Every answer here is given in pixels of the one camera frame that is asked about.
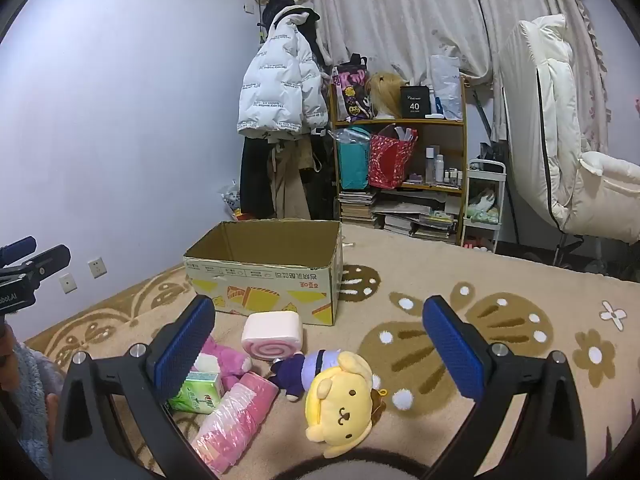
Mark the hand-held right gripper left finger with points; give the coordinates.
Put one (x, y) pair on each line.
(185, 352)

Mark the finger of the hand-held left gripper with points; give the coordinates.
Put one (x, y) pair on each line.
(50, 259)
(20, 249)

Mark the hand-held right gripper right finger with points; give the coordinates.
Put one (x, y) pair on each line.
(452, 352)

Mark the pink bear plush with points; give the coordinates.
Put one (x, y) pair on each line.
(225, 360)

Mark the printed cardboard box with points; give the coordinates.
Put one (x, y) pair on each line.
(270, 285)

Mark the person's left forearm grey sleeve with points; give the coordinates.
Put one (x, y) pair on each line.
(30, 405)

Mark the green tissue pack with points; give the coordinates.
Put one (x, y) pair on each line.
(200, 395)

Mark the beige patterned blanket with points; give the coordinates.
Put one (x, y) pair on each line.
(450, 270)

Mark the pink plastic-wrapped packet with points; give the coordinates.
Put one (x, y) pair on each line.
(235, 420)

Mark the white foam block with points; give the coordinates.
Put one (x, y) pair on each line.
(272, 332)

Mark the purple doll plush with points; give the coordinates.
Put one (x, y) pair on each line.
(300, 372)

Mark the yellow dog plush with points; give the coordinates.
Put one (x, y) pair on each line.
(340, 410)

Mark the pile of books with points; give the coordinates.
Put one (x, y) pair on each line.
(400, 220)

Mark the white trolley cart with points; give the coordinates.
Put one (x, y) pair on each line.
(482, 210)

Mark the white patterned bag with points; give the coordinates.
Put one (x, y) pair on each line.
(231, 199)

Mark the group of cosmetic bottles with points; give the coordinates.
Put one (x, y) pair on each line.
(440, 165)

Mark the black hanging coat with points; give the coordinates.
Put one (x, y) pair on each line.
(254, 175)

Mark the beige hanging coat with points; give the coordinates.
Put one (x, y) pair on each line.
(287, 185)

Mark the red patterned bag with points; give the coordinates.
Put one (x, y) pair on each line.
(390, 160)

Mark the teal bag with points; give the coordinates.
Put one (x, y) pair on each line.
(352, 162)

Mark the wooden shelf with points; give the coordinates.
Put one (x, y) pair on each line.
(400, 122)

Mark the white padded jacket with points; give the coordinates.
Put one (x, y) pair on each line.
(545, 135)

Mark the black box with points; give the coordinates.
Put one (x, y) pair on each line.
(415, 102)

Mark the white plastic bag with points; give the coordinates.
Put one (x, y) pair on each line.
(447, 85)

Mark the blond wig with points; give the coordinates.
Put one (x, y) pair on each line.
(385, 90)

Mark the black printed bag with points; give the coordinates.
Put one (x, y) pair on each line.
(350, 90)

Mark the white puffer jacket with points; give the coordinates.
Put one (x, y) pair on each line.
(280, 85)

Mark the black hanging garment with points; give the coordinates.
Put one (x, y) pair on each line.
(277, 7)

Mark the floral curtain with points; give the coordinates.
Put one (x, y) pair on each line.
(400, 10)

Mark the white wall socket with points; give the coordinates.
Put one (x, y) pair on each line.
(67, 284)
(97, 268)

